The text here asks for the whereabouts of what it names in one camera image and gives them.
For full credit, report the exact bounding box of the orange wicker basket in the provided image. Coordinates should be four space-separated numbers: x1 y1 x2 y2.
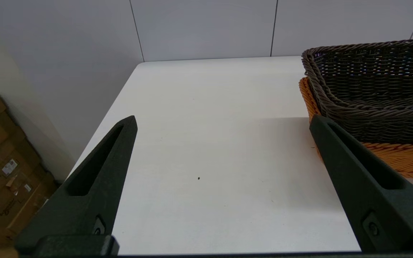
298 77 413 180

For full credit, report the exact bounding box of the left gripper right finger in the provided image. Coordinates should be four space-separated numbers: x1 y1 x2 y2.
309 114 413 253

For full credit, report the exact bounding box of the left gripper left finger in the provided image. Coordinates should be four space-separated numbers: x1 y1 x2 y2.
14 115 138 253

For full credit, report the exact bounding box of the dark brown wicker basket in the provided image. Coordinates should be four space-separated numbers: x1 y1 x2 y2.
301 38 413 145

